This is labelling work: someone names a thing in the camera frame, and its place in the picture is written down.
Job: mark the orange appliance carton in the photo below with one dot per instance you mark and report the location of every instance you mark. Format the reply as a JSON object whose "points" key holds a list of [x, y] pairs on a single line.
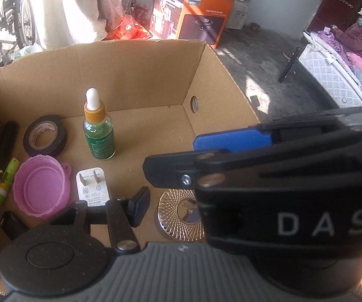
{"points": [[218, 6]]}

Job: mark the white cabinet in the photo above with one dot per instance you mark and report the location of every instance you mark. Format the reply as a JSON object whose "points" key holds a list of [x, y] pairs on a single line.
{"points": [[239, 15]]}

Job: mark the pink plastic lid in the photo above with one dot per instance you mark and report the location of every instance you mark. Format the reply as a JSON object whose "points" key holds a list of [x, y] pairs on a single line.
{"points": [[39, 185]]}

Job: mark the green dropper bottle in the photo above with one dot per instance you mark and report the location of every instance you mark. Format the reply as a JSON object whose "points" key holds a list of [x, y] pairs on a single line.
{"points": [[99, 138]]}

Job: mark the black flashlight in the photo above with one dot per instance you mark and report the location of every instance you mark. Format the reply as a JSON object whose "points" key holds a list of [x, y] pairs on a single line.
{"points": [[6, 144]]}

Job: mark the white quilted mattress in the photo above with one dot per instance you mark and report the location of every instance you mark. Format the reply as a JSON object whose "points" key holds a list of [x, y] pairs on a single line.
{"points": [[332, 72]]}

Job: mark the black electrical tape roll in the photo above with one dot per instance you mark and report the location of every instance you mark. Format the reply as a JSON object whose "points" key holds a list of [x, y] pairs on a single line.
{"points": [[29, 144]]}

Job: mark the black stand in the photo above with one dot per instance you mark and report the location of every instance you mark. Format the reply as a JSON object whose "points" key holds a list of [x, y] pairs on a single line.
{"points": [[289, 66]]}

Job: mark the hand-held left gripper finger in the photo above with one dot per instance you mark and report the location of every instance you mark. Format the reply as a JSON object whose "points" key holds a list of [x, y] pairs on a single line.
{"points": [[141, 203]]}

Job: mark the white curtain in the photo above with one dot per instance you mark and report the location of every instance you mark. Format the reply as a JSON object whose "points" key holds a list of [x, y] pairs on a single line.
{"points": [[73, 12]]}

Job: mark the black jar with gold lid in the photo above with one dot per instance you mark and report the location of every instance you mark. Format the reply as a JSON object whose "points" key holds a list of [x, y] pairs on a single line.
{"points": [[174, 207]]}

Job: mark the red snack bag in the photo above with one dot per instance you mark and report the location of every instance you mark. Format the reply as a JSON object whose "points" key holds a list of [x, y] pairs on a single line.
{"points": [[127, 30]]}

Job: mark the white and green plastic bag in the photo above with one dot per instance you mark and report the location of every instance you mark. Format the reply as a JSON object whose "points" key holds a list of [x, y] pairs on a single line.
{"points": [[26, 52]]}

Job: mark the green and yellow tube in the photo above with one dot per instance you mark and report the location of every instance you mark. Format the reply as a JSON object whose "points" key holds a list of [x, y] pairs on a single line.
{"points": [[7, 179]]}

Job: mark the brown cardboard box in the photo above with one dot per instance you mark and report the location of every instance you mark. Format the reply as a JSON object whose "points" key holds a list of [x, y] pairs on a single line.
{"points": [[136, 78]]}

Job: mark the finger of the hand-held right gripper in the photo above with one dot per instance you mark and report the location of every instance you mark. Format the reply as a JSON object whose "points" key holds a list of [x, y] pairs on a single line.
{"points": [[231, 140], [168, 166]]}

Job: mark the white charger plug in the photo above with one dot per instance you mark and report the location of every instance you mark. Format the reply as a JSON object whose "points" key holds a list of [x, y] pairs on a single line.
{"points": [[92, 192]]}

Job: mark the pink plastic bag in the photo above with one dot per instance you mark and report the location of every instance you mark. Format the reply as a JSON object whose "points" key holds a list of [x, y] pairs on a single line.
{"points": [[114, 11]]}

